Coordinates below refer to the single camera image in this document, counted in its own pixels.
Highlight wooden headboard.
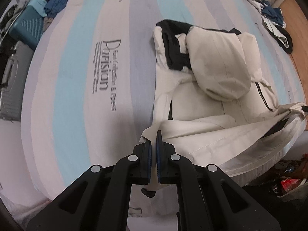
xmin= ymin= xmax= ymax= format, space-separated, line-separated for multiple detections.
xmin=279 ymin=0 xmax=308 ymax=101

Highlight cream and black hooded jacket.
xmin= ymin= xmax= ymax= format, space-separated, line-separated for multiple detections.
xmin=139 ymin=19 xmax=308 ymax=198

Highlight red plastic bag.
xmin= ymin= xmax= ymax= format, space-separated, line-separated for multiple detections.
xmin=280 ymin=177 xmax=308 ymax=195

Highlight bed with striped sheet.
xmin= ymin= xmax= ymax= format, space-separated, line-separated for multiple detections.
xmin=0 ymin=0 xmax=304 ymax=227

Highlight dark blue crumpled clothes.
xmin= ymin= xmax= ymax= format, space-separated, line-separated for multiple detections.
xmin=43 ymin=0 xmax=74 ymax=18

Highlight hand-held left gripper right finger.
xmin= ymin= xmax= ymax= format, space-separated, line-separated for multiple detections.
xmin=156 ymin=130 xmax=282 ymax=231

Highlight blue crumpled garment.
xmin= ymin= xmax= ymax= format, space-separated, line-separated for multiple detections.
xmin=261 ymin=1 xmax=285 ymax=26

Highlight silver hard suitcase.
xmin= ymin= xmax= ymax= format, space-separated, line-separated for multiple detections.
xmin=0 ymin=41 xmax=33 ymax=121

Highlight light blue cloth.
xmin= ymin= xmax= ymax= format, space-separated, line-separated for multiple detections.
xmin=26 ymin=0 xmax=49 ymax=17

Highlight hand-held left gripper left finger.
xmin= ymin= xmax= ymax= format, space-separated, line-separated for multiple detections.
xmin=26 ymin=138 xmax=152 ymax=231

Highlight small grey-brown cloth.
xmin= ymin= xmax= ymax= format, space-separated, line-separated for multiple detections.
xmin=43 ymin=17 xmax=53 ymax=32

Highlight grey and black clothes heap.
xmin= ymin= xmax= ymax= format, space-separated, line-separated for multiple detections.
xmin=0 ymin=0 xmax=29 ymax=36

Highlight teal hard suitcase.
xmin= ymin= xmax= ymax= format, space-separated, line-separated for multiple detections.
xmin=10 ymin=3 xmax=47 ymax=51

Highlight white crumpled garment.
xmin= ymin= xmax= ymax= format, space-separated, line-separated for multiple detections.
xmin=245 ymin=0 xmax=266 ymax=13

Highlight black and white garment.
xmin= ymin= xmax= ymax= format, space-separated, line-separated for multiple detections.
xmin=263 ymin=20 xmax=294 ymax=54

